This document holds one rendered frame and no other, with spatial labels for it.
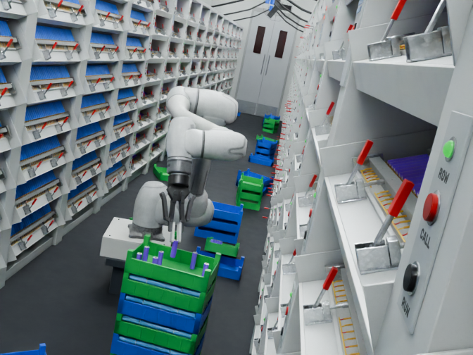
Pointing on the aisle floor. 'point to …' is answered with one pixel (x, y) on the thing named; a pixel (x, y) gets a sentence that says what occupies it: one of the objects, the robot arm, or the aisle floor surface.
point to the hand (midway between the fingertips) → (175, 232)
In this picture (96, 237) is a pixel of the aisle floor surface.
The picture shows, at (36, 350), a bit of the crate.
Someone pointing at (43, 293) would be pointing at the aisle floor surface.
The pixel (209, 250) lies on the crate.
